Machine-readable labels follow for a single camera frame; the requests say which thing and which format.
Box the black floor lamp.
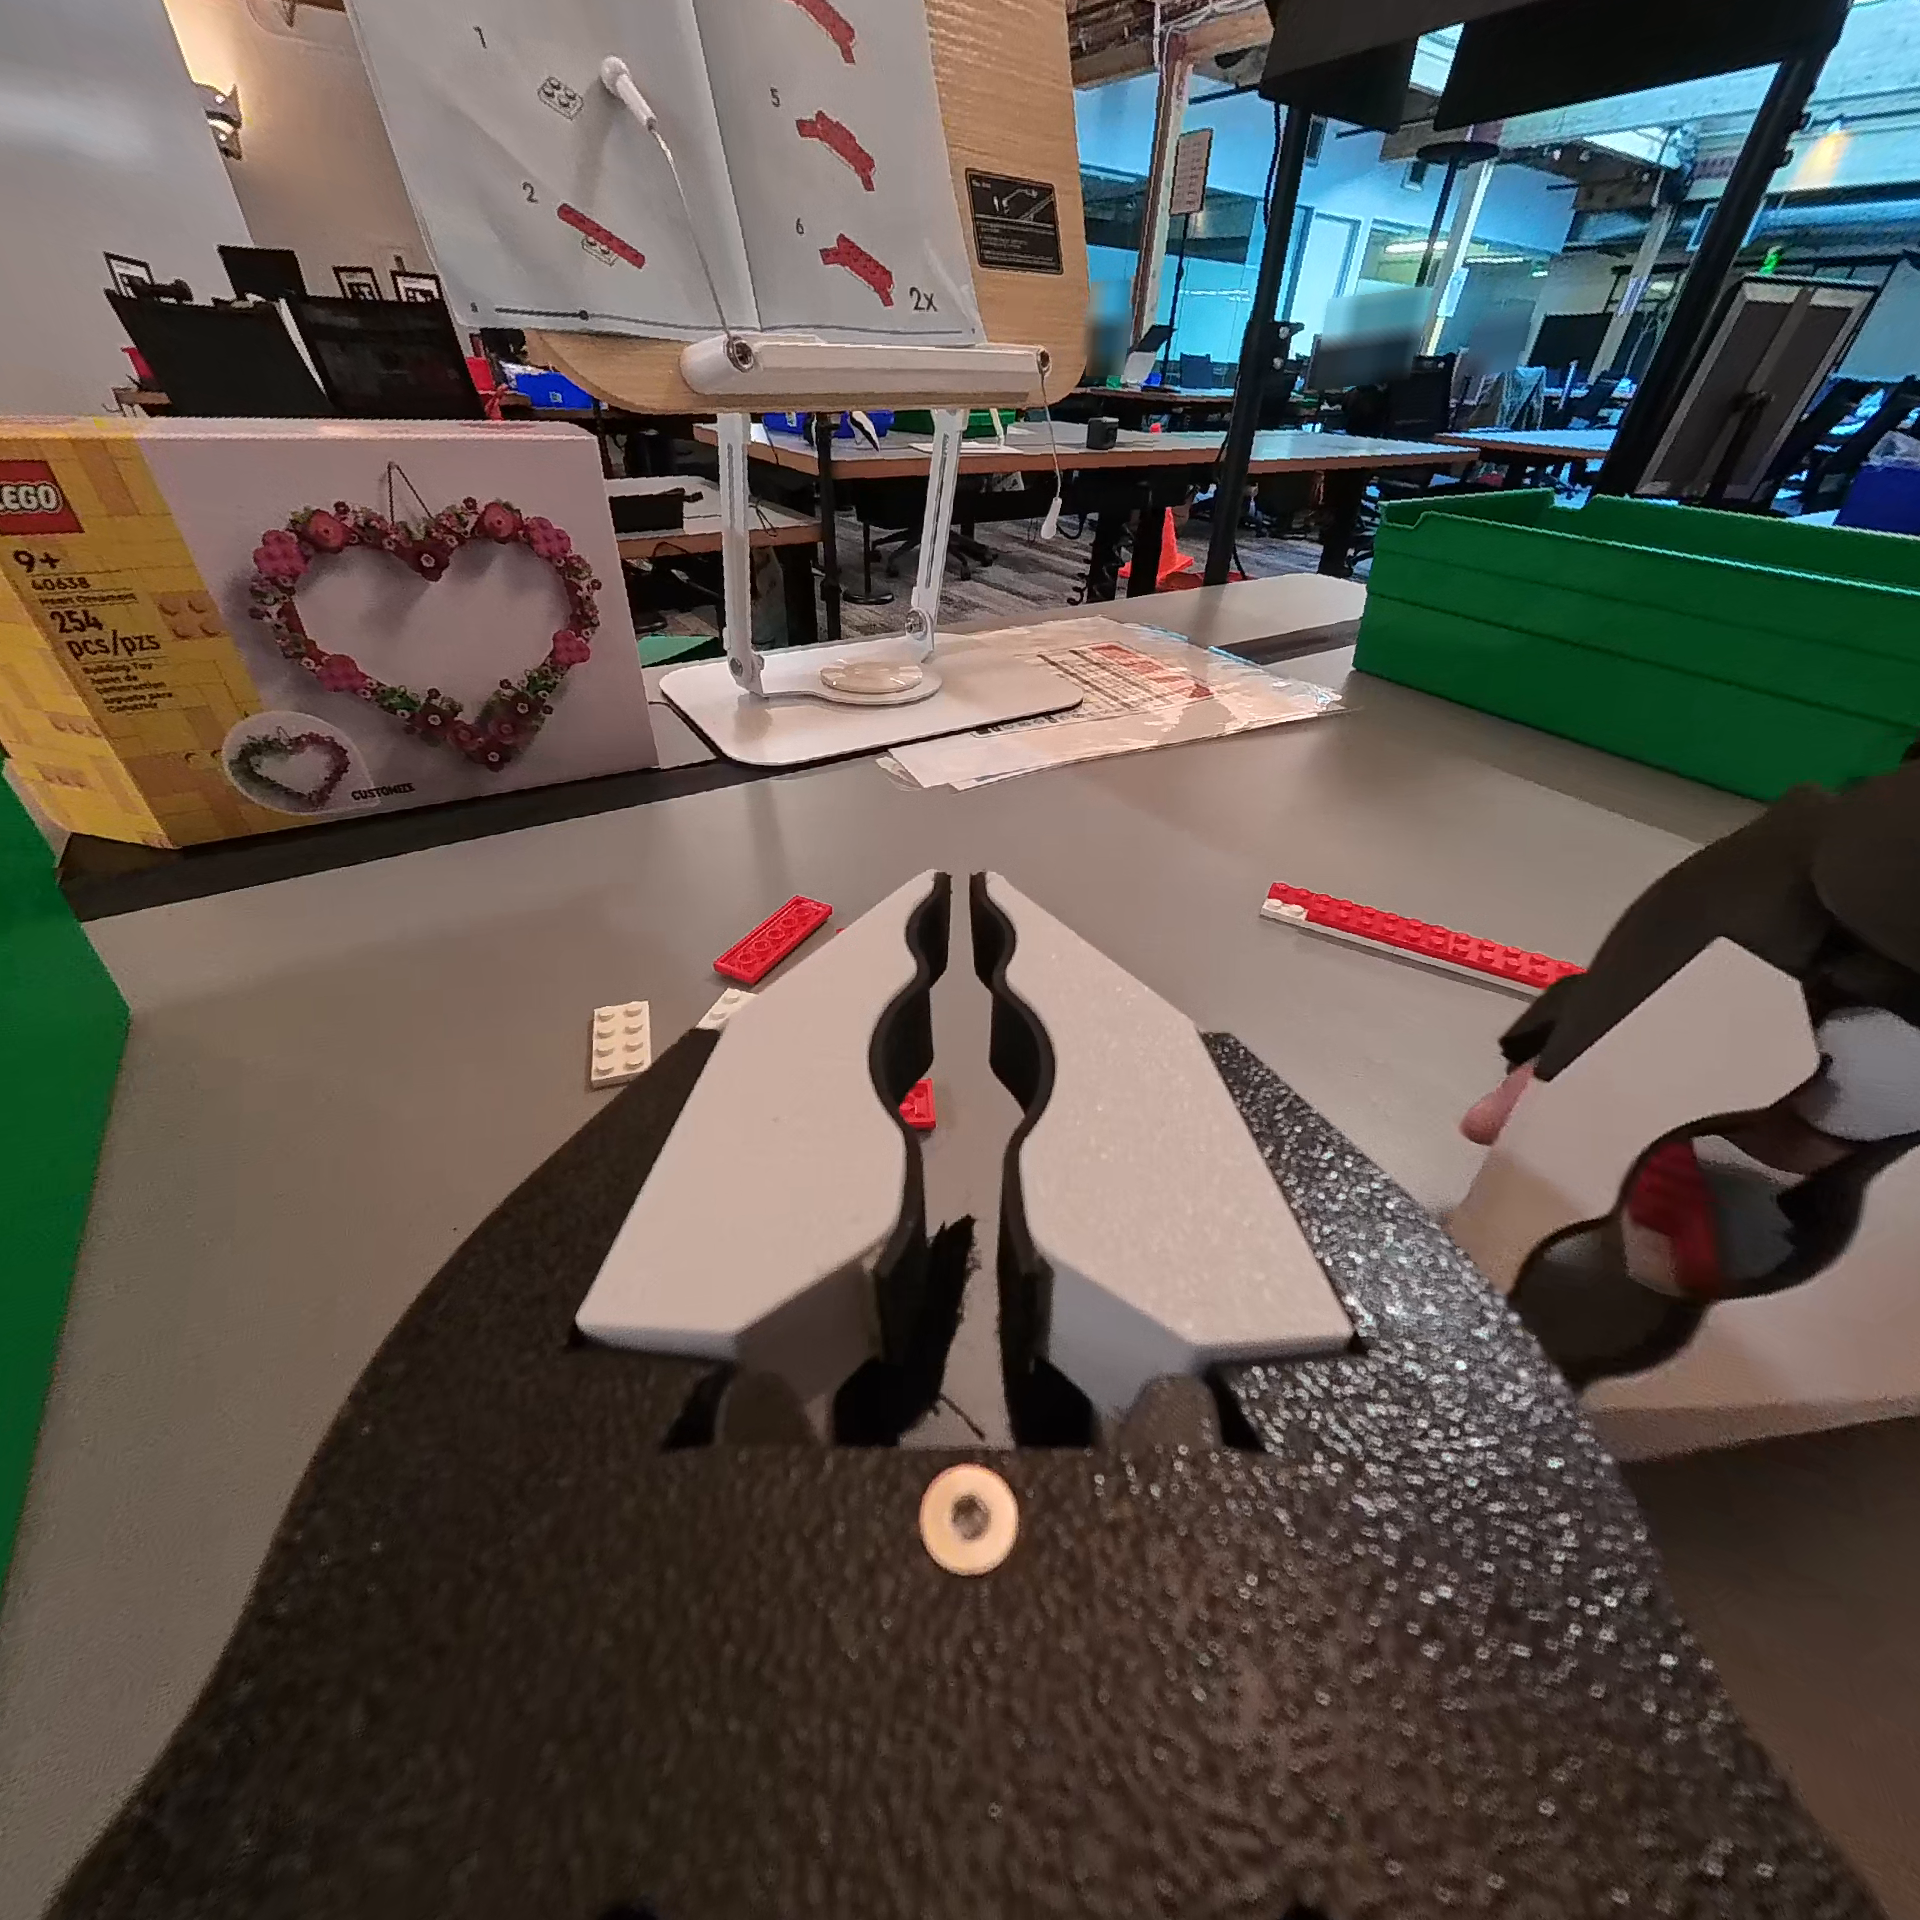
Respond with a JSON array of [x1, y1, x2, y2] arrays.
[[1417, 125, 1504, 284]]

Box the wooden post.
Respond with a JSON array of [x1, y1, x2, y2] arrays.
[[1139, 30, 1218, 368]]

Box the green plastic bin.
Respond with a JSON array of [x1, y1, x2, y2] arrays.
[[0, 768, 135, 1571], [1351, 571, 1920, 802], [1378, 491, 1920, 600]]

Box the yellow white toy set box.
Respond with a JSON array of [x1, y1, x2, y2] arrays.
[[0, 422, 661, 856]]

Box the black metal frame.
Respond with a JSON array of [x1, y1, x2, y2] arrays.
[[1200, 0, 1855, 589]]

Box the red white toy brick frame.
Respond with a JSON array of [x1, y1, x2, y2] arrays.
[[1262, 878, 1729, 1303]]

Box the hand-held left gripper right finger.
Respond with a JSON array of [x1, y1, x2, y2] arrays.
[[966, 869, 1358, 1448]]

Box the long office desk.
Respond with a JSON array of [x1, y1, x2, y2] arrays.
[[692, 426, 1443, 600]]

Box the clear sleeve with papers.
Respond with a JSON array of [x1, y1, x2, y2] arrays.
[[880, 617, 1348, 795]]

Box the open instruction booklet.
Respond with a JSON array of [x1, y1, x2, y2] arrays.
[[342, 0, 990, 348]]

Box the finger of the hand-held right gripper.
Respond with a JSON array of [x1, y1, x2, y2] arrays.
[[1544, 1136, 1920, 1464], [1443, 943, 1833, 1358]]

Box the red wide toy brick plate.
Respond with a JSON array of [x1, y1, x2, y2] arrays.
[[715, 895, 839, 989]]

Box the grey panel on stand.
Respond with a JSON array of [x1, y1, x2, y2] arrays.
[[1630, 271, 1879, 501]]

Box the black screen panel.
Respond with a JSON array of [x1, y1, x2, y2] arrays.
[[106, 284, 336, 422], [290, 293, 491, 422]]

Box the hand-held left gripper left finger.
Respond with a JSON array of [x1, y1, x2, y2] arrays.
[[576, 869, 981, 1448]]

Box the wooden book stand white base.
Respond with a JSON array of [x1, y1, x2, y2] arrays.
[[353, 0, 1089, 768]]

